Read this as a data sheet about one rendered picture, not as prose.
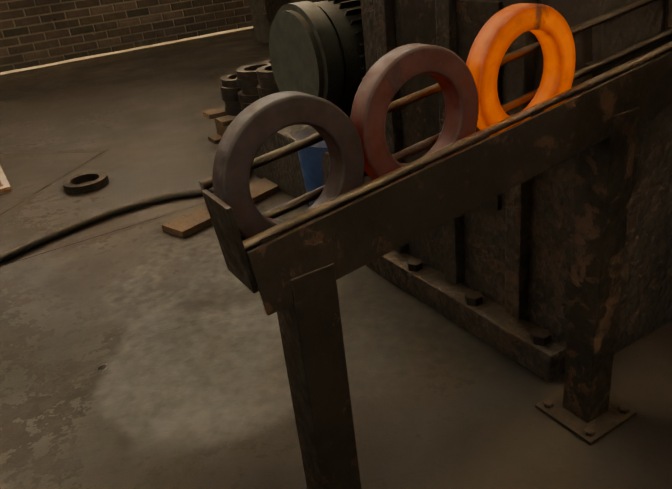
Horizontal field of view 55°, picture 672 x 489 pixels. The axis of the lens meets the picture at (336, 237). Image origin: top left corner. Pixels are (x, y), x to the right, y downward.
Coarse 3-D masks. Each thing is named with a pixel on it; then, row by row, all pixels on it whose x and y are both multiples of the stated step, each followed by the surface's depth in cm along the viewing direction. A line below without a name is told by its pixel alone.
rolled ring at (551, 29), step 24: (504, 24) 81; (528, 24) 83; (552, 24) 85; (480, 48) 82; (504, 48) 82; (552, 48) 88; (480, 72) 82; (552, 72) 90; (480, 96) 83; (552, 96) 90; (480, 120) 85
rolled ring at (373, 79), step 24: (408, 48) 75; (432, 48) 76; (384, 72) 74; (408, 72) 75; (432, 72) 77; (456, 72) 79; (360, 96) 75; (384, 96) 75; (456, 96) 81; (360, 120) 75; (384, 120) 76; (456, 120) 83; (384, 144) 77; (384, 168) 78
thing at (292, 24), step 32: (320, 0) 216; (352, 0) 206; (288, 32) 209; (320, 32) 197; (352, 32) 203; (288, 64) 216; (320, 64) 199; (352, 64) 204; (320, 96) 206; (352, 96) 213; (288, 128) 232; (288, 160) 229; (288, 192) 238
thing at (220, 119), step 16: (256, 64) 285; (224, 80) 294; (240, 80) 274; (256, 80) 271; (272, 80) 250; (224, 96) 298; (240, 96) 278; (256, 96) 274; (208, 112) 311; (224, 112) 309; (224, 128) 308
